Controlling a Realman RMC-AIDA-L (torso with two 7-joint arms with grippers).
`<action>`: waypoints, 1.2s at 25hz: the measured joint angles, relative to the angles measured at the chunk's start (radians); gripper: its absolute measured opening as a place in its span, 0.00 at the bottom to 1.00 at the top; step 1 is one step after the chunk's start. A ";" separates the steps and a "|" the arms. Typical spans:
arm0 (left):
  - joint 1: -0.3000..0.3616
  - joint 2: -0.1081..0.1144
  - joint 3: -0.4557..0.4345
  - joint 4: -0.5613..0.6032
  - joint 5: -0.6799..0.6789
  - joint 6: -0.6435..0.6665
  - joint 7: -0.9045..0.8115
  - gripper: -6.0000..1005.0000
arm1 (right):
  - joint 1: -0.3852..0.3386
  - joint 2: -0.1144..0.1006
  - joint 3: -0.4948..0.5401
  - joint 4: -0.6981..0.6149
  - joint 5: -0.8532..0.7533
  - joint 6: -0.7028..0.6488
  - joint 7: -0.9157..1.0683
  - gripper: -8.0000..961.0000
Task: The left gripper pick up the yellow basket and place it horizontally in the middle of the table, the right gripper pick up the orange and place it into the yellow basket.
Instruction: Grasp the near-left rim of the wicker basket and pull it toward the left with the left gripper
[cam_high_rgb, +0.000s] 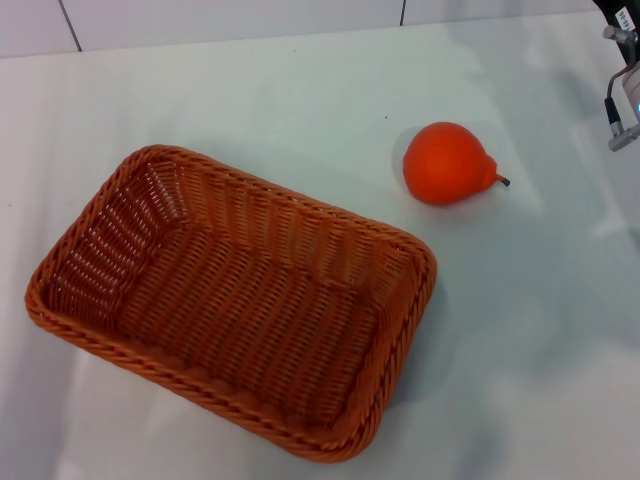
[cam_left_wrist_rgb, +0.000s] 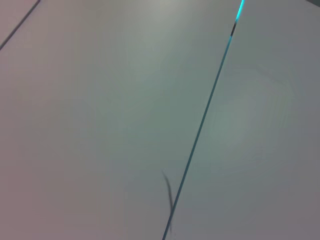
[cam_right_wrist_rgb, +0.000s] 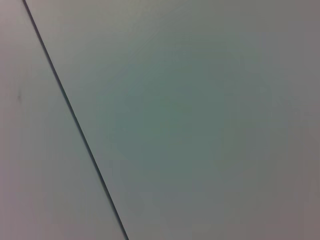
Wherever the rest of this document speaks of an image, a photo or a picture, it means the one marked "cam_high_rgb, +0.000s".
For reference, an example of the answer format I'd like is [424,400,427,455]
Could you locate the orange woven rectangular basket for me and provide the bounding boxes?
[23,144,439,465]

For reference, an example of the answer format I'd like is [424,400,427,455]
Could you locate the orange toy fruit with stem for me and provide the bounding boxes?
[402,121,512,207]

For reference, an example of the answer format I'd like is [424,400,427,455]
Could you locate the grey cable with silver connector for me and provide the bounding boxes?
[603,67,640,153]

